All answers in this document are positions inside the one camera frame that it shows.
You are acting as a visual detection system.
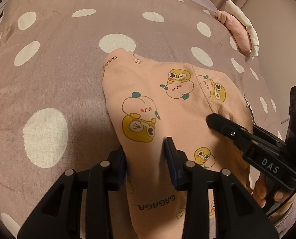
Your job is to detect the folded pink cloth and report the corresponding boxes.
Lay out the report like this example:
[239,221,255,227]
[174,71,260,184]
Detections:
[217,10,253,53]

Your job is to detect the mauve white-dotted blanket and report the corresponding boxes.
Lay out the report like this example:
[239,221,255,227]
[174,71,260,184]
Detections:
[0,0,285,239]

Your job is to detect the folded white cloth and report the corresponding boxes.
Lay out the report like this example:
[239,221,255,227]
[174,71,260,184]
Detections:
[225,0,260,58]

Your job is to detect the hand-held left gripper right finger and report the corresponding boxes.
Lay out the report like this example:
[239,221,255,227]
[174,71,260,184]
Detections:
[164,137,269,239]

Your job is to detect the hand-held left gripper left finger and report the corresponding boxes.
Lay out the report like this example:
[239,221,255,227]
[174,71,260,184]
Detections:
[17,146,127,239]

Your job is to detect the person's right hand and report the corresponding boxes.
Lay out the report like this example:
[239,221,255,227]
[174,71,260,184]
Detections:
[251,173,291,210]

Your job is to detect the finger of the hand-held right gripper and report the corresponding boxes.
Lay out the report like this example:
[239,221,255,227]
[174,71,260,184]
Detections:
[252,124,288,152]
[206,113,257,155]

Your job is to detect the pink cartoon print baby shirt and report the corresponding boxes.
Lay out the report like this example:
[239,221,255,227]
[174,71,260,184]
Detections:
[101,49,254,239]

